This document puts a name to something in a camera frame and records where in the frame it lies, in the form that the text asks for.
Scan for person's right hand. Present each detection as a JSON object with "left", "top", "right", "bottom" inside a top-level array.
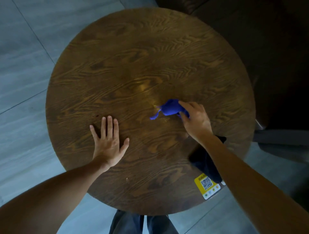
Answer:
[{"left": 178, "top": 101, "right": 213, "bottom": 144}]

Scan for yellow code sticker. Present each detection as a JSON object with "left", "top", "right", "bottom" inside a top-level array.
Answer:
[{"left": 194, "top": 173, "right": 221, "bottom": 200}]

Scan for person's left hand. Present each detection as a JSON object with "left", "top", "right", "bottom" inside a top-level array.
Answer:
[{"left": 90, "top": 116, "right": 129, "bottom": 169}]

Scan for dark armchair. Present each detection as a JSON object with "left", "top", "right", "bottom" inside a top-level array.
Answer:
[{"left": 156, "top": 0, "right": 309, "bottom": 164}]

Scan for person's left forearm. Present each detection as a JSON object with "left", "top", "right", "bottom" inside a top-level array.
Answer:
[{"left": 0, "top": 157, "right": 112, "bottom": 234}]

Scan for person's right forearm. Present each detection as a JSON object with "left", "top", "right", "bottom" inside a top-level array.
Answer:
[{"left": 198, "top": 134, "right": 309, "bottom": 234}]

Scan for blue cloth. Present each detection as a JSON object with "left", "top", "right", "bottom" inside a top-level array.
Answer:
[{"left": 150, "top": 99, "right": 190, "bottom": 120}]

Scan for black cloth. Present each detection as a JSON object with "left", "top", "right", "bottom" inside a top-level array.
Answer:
[{"left": 188, "top": 136, "right": 227, "bottom": 184}]

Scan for person's dark jeans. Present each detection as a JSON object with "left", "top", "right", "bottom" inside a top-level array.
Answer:
[{"left": 109, "top": 210, "right": 179, "bottom": 234}]

